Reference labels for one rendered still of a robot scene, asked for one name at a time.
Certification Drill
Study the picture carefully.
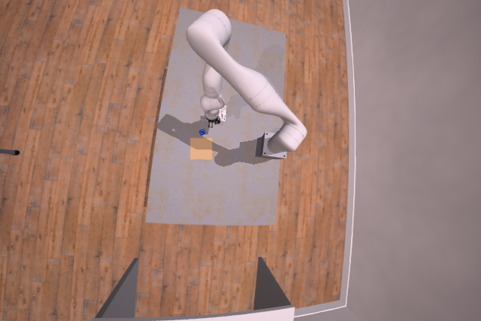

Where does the peach flat square mat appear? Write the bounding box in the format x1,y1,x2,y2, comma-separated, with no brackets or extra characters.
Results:
190,138,212,159

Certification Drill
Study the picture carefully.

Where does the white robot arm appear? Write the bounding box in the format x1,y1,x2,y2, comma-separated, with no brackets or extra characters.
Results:
186,9,307,153

